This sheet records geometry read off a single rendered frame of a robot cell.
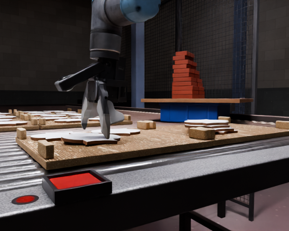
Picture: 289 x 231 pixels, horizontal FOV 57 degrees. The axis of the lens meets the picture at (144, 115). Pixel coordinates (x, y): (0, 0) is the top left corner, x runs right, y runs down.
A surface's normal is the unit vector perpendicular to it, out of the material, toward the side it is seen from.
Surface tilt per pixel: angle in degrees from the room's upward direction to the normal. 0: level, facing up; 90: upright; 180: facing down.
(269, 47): 90
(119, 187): 0
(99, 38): 89
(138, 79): 90
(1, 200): 0
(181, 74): 90
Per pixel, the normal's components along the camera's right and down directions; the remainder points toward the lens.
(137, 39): 0.53, 0.06
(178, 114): -0.48, 0.06
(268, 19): -0.77, 0.04
